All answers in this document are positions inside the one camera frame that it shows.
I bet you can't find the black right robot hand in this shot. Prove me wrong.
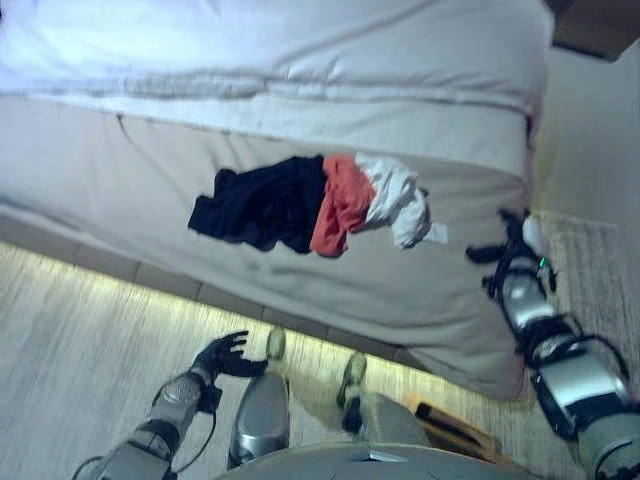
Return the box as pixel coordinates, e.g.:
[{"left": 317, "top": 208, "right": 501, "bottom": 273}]
[{"left": 465, "top": 208, "right": 547, "bottom": 281}]

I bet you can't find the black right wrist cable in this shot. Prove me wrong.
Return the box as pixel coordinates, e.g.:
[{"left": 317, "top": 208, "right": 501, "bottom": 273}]
[{"left": 559, "top": 312, "right": 632, "bottom": 386}]

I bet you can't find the orange-red garment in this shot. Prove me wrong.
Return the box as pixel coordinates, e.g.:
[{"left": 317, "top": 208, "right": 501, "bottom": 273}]
[{"left": 309, "top": 154, "right": 377, "bottom": 259}]

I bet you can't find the bed with beige cover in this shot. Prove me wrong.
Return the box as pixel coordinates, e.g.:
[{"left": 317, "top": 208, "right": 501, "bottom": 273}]
[{"left": 0, "top": 93, "right": 539, "bottom": 402}]

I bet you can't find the silver left robot leg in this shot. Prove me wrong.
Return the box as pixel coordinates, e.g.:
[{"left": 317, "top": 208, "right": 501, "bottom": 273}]
[{"left": 227, "top": 327, "right": 292, "bottom": 471}]

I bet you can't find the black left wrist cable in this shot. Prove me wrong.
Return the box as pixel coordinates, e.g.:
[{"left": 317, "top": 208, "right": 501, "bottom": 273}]
[{"left": 169, "top": 384, "right": 224, "bottom": 475}]

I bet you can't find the brown wooden furniture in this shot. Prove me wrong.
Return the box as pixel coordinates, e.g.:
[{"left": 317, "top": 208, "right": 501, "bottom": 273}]
[{"left": 543, "top": 0, "right": 640, "bottom": 63}]

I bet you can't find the wooden basket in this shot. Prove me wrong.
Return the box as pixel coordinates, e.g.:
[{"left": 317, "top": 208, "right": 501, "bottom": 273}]
[{"left": 403, "top": 393, "right": 503, "bottom": 464}]

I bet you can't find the black garment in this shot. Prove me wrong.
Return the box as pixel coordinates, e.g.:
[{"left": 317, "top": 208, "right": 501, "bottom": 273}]
[{"left": 187, "top": 155, "right": 329, "bottom": 255}]

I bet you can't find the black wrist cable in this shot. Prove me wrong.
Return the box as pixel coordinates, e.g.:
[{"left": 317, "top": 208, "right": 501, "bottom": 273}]
[
  {"left": 169, "top": 384, "right": 224, "bottom": 475},
  {"left": 559, "top": 312, "right": 632, "bottom": 386}
]

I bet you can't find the silver robot torso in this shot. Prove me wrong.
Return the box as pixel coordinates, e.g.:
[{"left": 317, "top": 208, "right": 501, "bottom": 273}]
[{"left": 212, "top": 442, "right": 534, "bottom": 480}]

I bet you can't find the white garment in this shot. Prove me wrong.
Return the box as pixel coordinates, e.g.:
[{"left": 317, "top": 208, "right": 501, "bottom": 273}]
[{"left": 353, "top": 152, "right": 449, "bottom": 251}]

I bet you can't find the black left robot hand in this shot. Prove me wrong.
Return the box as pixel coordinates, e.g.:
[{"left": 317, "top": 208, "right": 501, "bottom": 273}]
[{"left": 191, "top": 329, "right": 270, "bottom": 380}]

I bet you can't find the white duvet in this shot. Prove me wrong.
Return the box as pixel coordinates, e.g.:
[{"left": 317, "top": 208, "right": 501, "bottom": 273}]
[{"left": 0, "top": 0, "right": 556, "bottom": 121}]

